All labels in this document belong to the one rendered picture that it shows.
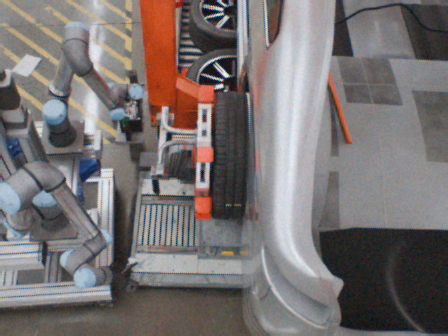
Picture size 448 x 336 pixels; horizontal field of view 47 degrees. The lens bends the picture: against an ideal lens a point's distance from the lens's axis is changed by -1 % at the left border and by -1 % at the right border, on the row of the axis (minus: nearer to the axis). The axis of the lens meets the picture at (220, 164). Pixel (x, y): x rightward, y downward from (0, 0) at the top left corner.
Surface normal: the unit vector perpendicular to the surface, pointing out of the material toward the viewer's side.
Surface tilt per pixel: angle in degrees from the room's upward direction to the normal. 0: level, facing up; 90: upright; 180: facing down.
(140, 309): 0
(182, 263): 0
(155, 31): 90
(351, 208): 20
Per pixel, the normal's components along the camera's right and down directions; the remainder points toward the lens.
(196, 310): 0.05, -0.56
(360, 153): 0.05, -0.25
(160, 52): 0.00, 0.83
